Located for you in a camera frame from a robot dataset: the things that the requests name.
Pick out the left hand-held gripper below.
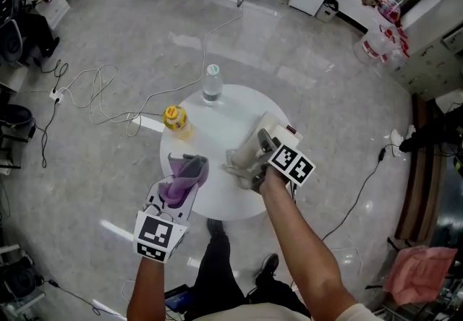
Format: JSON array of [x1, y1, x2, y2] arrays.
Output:
[[132, 175, 199, 263]]

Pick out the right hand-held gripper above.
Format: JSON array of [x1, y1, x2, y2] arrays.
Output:
[[248, 128, 316, 194]]

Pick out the purple grey cloth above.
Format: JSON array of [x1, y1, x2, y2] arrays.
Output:
[[158, 153, 210, 209]]

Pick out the person's right forearm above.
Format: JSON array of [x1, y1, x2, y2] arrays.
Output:
[[259, 167, 366, 321]]

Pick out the person's left forearm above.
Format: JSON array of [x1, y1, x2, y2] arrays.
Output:
[[126, 256, 169, 321]]

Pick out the pink cloth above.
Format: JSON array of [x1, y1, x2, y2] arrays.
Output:
[[382, 245, 459, 307]]

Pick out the person's black left shoe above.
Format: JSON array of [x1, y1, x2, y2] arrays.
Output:
[[206, 218, 226, 239]]

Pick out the person's black shoe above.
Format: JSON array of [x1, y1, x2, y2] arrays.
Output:
[[255, 253, 281, 285], [206, 218, 226, 239]]

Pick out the yellow juice bottle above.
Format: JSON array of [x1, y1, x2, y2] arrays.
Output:
[[162, 105, 195, 142]]

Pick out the clear plastic water bottle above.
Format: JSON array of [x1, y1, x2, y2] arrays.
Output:
[[201, 64, 224, 106]]

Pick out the person's black trousers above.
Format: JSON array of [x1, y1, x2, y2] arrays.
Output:
[[186, 231, 312, 321]]

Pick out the black device blue screen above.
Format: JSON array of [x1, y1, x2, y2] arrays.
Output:
[[163, 284, 192, 314]]

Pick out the person's black right shoe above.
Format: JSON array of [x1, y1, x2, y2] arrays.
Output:
[[255, 253, 281, 285]]

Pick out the person's white shirt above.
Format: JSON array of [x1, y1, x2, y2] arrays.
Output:
[[191, 301, 386, 321]]

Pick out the brown wooden board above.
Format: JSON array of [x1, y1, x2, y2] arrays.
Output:
[[393, 93, 446, 245]]

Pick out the clear water jug red label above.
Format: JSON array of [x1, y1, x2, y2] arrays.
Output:
[[353, 25, 410, 68]]

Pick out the small grey waste bin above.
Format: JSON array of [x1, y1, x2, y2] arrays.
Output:
[[315, 0, 340, 24]]

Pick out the black round bin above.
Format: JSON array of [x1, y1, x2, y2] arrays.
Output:
[[0, 103, 34, 129]]

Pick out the grey filing cabinet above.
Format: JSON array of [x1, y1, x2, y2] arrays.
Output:
[[391, 25, 463, 103]]

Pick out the grey mesh office chair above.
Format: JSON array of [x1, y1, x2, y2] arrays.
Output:
[[0, 18, 25, 69]]

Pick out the black cable with adapter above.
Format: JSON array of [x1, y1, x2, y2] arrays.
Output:
[[320, 143, 403, 242]]

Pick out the long white floor cable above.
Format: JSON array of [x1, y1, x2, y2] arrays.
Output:
[[64, 10, 245, 138]]

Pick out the short white cable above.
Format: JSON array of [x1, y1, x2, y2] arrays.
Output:
[[329, 247, 365, 283]]

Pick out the thin black floor cable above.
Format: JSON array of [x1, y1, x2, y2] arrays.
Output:
[[46, 278, 114, 317]]

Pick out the black power strip cable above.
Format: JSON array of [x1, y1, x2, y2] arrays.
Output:
[[38, 59, 69, 169]]

